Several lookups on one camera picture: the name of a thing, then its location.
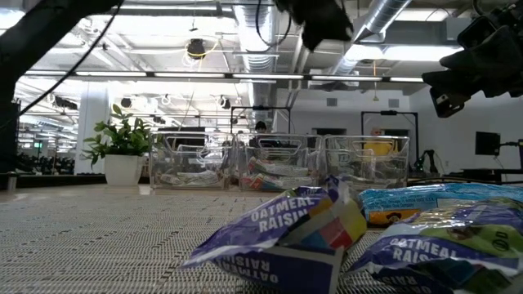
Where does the grey woven mat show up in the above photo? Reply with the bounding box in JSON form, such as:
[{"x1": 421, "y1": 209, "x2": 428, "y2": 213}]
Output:
[{"x1": 0, "y1": 191, "x2": 523, "y2": 294}]

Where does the green plant in white pot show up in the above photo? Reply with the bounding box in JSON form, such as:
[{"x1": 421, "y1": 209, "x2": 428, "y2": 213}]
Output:
[{"x1": 81, "y1": 104, "x2": 154, "y2": 187}]

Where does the wide silver ventilation duct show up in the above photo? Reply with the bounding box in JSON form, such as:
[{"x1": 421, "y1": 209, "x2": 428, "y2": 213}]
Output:
[{"x1": 233, "y1": 0, "x2": 281, "y2": 127}]

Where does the dark background table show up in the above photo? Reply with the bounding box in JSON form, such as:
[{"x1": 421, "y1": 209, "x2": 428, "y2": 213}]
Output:
[{"x1": 445, "y1": 166, "x2": 523, "y2": 185}]

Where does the black overhead camera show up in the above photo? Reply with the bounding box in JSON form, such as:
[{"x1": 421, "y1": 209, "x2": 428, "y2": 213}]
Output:
[{"x1": 186, "y1": 38, "x2": 208, "y2": 61}]

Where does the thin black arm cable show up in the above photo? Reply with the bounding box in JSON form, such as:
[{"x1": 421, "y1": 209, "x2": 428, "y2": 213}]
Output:
[{"x1": 0, "y1": 0, "x2": 126, "y2": 131}]

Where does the black background monitor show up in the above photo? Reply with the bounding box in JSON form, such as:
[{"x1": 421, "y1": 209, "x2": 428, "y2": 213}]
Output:
[{"x1": 475, "y1": 131, "x2": 502, "y2": 157}]

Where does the clear plastic bin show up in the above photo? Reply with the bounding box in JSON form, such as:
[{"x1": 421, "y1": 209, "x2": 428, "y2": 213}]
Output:
[
  {"x1": 235, "y1": 132, "x2": 324, "y2": 193},
  {"x1": 149, "y1": 130, "x2": 237, "y2": 191},
  {"x1": 322, "y1": 134, "x2": 411, "y2": 193}
]

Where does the black looped gripper cable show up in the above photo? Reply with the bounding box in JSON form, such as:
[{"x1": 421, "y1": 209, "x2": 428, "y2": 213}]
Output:
[{"x1": 255, "y1": 0, "x2": 293, "y2": 48}]

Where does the black background station frame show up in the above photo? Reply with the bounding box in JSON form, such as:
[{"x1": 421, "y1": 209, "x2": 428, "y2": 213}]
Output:
[
  {"x1": 360, "y1": 109, "x2": 420, "y2": 168},
  {"x1": 230, "y1": 105, "x2": 292, "y2": 136}
]

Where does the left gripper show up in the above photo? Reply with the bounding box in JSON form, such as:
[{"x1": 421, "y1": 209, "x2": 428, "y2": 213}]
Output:
[{"x1": 274, "y1": 0, "x2": 355, "y2": 52}]

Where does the light blue granola bar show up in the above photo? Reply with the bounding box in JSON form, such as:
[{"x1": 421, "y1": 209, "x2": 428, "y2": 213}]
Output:
[
  {"x1": 175, "y1": 169, "x2": 222, "y2": 185},
  {"x1": 159, "y1": 173, "x2": 195, "y2": 187},
  {"x1": 358, "y1": 182, "x2": 523, "y2": 228}
]

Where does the slanted silver ventilation duct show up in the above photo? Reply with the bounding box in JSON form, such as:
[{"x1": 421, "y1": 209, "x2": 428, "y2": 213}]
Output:
[{"x1": 326, "y1": 0, "x2": 412, "y2": 78}]

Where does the dark upright panel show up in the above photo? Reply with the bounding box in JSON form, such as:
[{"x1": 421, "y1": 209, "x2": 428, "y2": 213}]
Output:
[{"x1": 0, "y1": 100, "x2": 21, "y2": 173}]

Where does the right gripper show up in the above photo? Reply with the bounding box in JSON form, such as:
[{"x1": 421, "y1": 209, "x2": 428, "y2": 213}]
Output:
[{"x1": 422, "y1": 0, "x2": 523, "y2": 119}]

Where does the person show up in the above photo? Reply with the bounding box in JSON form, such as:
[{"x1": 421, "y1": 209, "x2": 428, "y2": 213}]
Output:
[
  {"x1": 363, "y1": 127, "x2": 400, "y2": 158},
  {"x1": 248, "y1": 120, "x2": 279, "y2": 148}
]

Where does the black overhead light beam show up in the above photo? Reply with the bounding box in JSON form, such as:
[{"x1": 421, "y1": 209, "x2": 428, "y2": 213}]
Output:
[{"x1": 24, "y1": 69, "x2": 426, "y2": 85}]

